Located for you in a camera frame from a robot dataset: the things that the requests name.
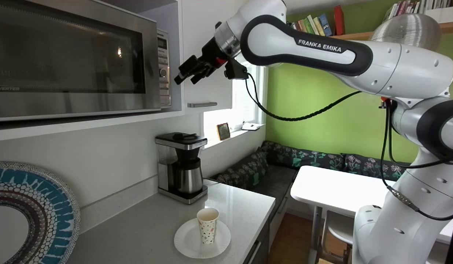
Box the red binder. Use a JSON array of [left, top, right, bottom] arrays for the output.
[[332, 5, 347, 37]]

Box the white microwave niche shelf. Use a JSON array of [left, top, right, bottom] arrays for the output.
[[0, 109, 188, 144]]

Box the long floral bench cushion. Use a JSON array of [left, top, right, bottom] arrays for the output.
[[263, 140, 345, 172]]

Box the small picture frame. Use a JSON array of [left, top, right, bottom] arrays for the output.
[[216, 122, 234, 142]]

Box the green book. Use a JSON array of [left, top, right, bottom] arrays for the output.
[[295, 18, 317, 35]]

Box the short floral bench cushion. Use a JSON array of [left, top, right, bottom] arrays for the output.
[[342, 153, 410, 184]]

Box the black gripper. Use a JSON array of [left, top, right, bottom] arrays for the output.
[[174, 37, 229, 87]]

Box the white dining table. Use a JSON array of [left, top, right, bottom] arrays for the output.
[[289, 164, 453, 242]]

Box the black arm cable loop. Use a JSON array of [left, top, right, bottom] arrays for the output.
[[380, 98, 453, 223]]

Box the small white plate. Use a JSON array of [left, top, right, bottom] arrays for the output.
[[174, 217, 234, 261]]

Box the white cabinet door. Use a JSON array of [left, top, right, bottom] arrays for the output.
[[181, 0, 235, 112]]

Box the dotted paper cup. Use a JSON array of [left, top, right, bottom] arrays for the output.
[[196, 207, 222, 247]]

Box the row of books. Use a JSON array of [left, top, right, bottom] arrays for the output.
[[306, 13, 327, 38]]

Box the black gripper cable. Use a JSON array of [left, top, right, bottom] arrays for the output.
[[242, 72, 364, 123]]

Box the stainless microwave door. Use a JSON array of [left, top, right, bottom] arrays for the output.
[[0, 0, 163, 123]]

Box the steel cabinet handle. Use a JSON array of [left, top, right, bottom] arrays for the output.
[[187, 100, 220, 109]]

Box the silver ribbed pendant lamp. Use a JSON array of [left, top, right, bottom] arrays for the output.
[[371, 12, 443, 53]]

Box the blue book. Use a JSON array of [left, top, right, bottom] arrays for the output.
[[317, 12, 335, 38]]

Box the white storage box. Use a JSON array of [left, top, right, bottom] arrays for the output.
[[424, 5, 453, 25]]

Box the black steel coffee maker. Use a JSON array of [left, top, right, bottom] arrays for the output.
[[155, 131, 210, 207]]

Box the small white windowsill object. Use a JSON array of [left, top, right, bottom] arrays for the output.
[[241, 120, 263, 134]]

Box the stainless microwave body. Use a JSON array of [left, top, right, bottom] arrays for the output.
[[0, 0, 175, 125]]

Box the wooden chair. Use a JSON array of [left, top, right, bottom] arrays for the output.
[[319, 210, 358, 264]]

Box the steel coffee carafe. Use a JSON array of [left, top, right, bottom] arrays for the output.
[[174, 157, 206, 198]]

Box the blue patterned decorative plate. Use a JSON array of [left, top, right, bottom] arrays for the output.
[[0, 162, 83, 264]]

